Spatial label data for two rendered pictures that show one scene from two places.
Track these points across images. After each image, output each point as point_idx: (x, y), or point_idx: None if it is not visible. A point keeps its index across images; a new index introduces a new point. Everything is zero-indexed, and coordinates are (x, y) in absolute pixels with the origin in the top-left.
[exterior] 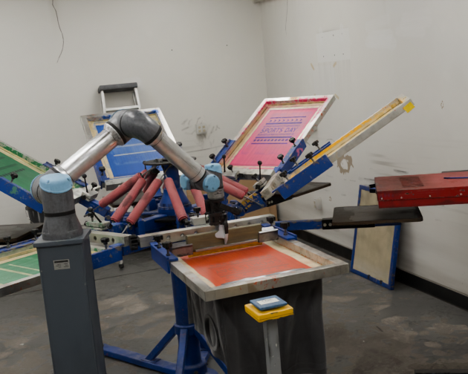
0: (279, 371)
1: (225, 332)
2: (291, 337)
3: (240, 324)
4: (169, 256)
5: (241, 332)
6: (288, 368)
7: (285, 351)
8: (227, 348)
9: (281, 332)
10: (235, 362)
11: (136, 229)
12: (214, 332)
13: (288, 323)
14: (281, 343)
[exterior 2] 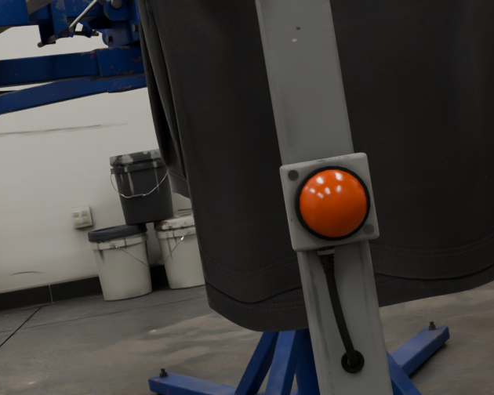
0: (330, 77)
1: (168, 44)
2: (492, 90)
3: (240, 16)
4: None
5: (251, 55)
6: (488, 234)
7: (466, 151)
8: (185, 117)
9: (439, 64)
10: (229, 185)
11: (132, 9)
12: None
13: (470, 22)
14: (446, 113)
